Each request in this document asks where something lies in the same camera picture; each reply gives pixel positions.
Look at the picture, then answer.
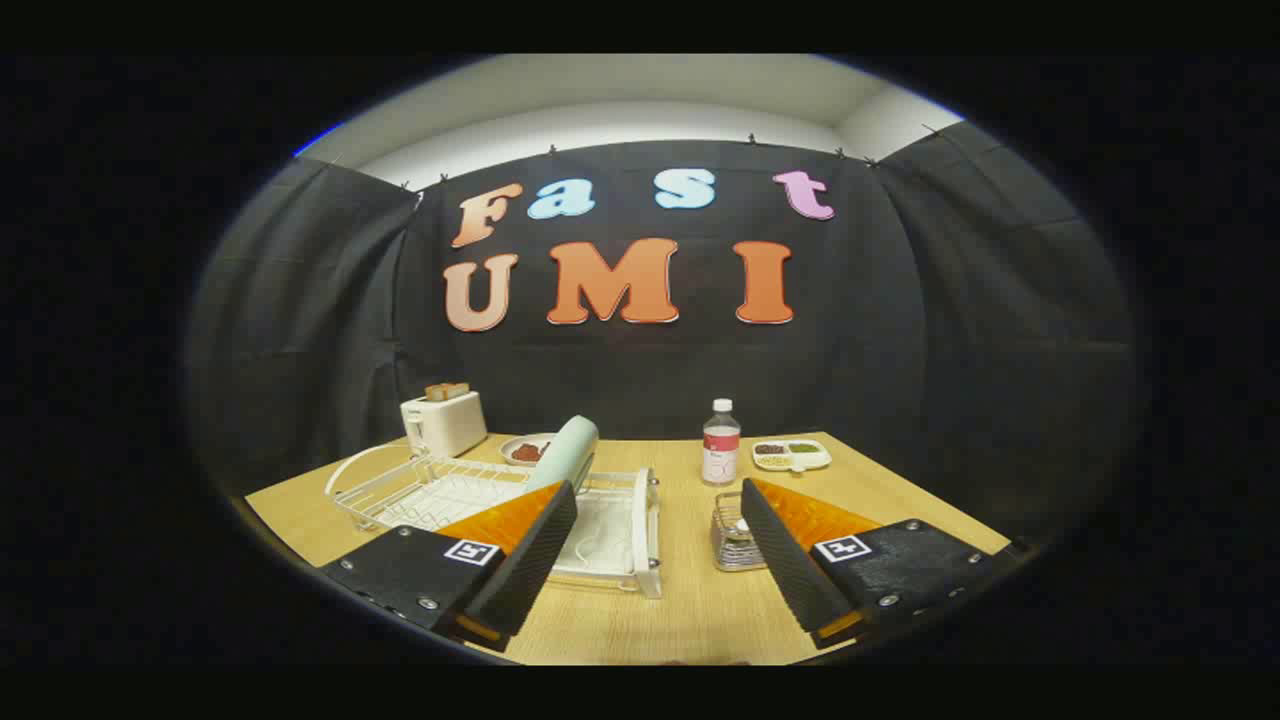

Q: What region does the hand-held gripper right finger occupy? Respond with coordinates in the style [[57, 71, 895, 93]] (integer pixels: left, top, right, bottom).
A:
[[740, 477, 1036, 651]]

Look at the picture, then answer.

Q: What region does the white divided condiment dish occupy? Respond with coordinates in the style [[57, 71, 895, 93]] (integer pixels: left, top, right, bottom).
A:
[[751, 439, 833, 473]]

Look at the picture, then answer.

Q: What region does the black backdrop cloth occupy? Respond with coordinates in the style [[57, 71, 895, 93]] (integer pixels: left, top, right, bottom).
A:
[[185, 120, 1141, 546]]

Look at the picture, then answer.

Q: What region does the small white plate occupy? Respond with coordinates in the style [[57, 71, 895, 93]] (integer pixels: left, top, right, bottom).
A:
[[499, 433, 557, 467]]

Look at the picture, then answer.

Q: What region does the metal wire basket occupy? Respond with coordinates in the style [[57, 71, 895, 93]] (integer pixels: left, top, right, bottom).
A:
[[711, 490, 769, 573]]

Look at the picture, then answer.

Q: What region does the white toaster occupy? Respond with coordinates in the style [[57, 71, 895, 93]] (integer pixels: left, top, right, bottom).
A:
[[400, 390, 489, 459]]

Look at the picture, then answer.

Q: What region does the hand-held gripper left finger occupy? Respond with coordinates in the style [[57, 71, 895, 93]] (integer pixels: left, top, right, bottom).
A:
[[318, 480, 581, 653]]

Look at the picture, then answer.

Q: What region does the white wire dish rack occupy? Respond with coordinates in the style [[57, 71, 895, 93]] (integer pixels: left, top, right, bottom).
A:
[[325, 443, 664, 599]]

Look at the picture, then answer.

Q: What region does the light green plate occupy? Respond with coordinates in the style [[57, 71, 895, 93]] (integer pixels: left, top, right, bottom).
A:
[[525, 415, 600, 493]]

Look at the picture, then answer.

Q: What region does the clear plastic bottle red label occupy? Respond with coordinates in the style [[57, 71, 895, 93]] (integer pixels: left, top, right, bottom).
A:
[[702, 398, 742, 487]]

